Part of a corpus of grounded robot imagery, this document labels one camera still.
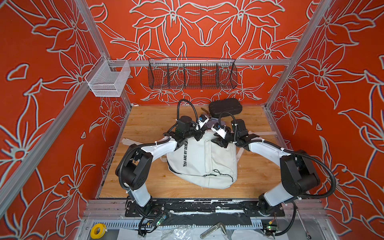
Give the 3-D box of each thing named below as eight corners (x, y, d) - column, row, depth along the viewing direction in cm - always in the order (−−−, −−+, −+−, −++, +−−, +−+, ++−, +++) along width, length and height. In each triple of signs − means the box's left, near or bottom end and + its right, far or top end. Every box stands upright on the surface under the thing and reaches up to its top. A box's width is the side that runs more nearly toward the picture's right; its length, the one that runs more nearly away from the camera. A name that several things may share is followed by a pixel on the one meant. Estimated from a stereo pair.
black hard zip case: (209, 117, 113) (210, 113, 109) (208, 103, 124) (208, 98, 120) (242, 117, 113) (244, 113, 109) (238, 102, 124) (239, 98, 120)
